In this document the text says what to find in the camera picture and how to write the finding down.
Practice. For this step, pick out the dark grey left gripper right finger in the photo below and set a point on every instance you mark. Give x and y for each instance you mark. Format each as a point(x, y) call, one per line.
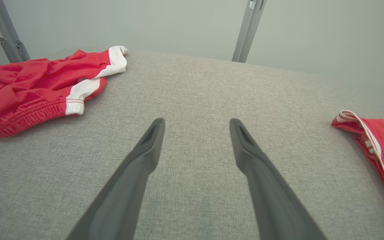
point(265, 186)

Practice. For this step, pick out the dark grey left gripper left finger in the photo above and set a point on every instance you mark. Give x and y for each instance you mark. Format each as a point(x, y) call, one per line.
point(128, 186)

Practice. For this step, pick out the red shorts with white stripe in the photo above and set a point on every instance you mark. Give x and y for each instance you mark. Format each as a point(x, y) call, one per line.
point(28, 86)

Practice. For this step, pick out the grey metal partition post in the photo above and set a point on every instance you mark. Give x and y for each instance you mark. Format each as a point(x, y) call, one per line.
point(7, 33)
point(247, 33)

